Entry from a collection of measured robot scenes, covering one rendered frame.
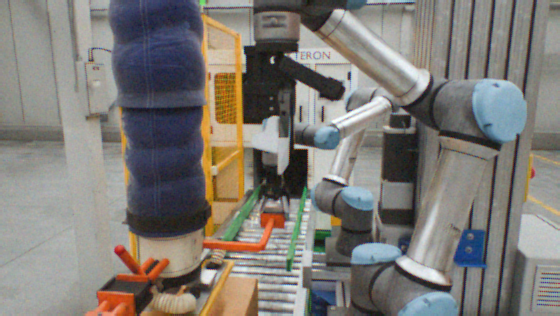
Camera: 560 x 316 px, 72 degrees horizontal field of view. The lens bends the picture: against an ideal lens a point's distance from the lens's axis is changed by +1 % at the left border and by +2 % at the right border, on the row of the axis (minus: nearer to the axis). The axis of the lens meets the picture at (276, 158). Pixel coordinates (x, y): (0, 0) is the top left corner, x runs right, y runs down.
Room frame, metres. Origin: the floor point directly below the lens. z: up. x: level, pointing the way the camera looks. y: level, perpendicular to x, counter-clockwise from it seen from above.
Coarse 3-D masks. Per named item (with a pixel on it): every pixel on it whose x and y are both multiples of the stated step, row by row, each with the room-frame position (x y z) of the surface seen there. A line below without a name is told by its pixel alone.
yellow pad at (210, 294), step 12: (204, 264) 1.17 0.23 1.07; (216, 264) 1.16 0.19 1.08; (228, 264) 1.17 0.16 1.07; (216, 276) 1.08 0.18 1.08; (192, 288) 0.97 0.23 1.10; (204, 288) 1.01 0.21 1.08; (216, 288) 1.02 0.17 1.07; (204, 300) 0.95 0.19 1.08; (168, 312) 0.91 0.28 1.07; (192, 312) 0.90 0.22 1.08; (204, 312) 0.91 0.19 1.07
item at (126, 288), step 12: (120, 276) 0.84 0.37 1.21; (132, 276) 0.84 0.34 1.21; (144, 276) 0.84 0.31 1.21; (108, 288) 0.80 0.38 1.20; (120, 288) 0.80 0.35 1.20; (132, 288) 0.80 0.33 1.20; (144, 288) 0.79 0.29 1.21; (108, 300) 0.76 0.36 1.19; (120, 300) 0.76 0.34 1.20; (132, 300) 0.76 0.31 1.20; (144, 300) 0.80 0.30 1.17; (108, 312) 0.76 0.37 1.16; (132, 312) 0.76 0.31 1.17
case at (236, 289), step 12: (228, 276) 1.33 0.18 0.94; (228, 288) 1.25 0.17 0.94; (240, 288) 1.25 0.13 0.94; (252, 288) 1.25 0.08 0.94; (216, 300) 1.17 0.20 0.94; (228, 300) 1.17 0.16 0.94; (240, 300) 1.17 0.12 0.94; (252, 300) 1.21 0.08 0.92; (144, 312) 1.10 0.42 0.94; (156, 312) 1.10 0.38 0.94; (216, 312) 1.10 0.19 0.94; (228, 312) 1.10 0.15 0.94; (240, 312) 1.10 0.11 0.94; (252, 312) 1.21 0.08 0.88
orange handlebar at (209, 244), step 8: (272, 224) 1.22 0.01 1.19; (264, 232) 1.14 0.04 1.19; (208, 240) 1.08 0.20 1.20; (216, 240) 1.08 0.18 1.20; (264, 240) 1.08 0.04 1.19; (208, 248) 1.07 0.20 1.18; (216, 248) 1.06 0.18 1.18; (224, 248) 1.06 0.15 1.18; (232, 248) 1.06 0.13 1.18; (240, 248) 1.05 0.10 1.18; (248, 248) 1.05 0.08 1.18; (256, 248) 1.05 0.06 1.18; (264, 248) 1.06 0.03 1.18; (144, 264) 0.93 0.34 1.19; (160, 264) 0.93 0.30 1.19; (152, 272) 0.89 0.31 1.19; (160, 272) 0.92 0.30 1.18; (152, 280) 0.87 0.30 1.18; (104, 304) 0.75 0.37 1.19; (120, 304) 0.75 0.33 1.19; (88, 312) 0.72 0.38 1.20; (96, 312) 0.72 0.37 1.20; (104, 312) 0.72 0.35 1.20; (112, 312) 0.72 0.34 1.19; (120, 312) 0.73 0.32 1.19
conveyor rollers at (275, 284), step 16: (256, 208) 3.33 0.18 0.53; (304, 208) 3.29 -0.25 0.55; (256, 224) 2.90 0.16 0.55; (288, 224) 2.93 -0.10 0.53; (304, 224) 2.92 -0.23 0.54; (240, 240) 2.62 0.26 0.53; (256, 240) 2.61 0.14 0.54; (272, 240) 2.59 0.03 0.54; (288, 240) 2.58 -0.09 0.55; (304, 240) 2.58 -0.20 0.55; (224, 256) 2.36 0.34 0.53; (240, 256) 2.35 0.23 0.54; (256, 256) 2.34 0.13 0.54; (272, 256) 2.33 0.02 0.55; (240, 272) 2.16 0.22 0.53; (256, 272) 2.14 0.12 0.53; (272, 272) 2.13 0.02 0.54; (288, 272) 2.12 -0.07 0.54; (272, 288) 1.95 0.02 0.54; (288, 288) 1.94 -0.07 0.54; (272, 304) 1.78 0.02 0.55; (288, 304) 1.78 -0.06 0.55
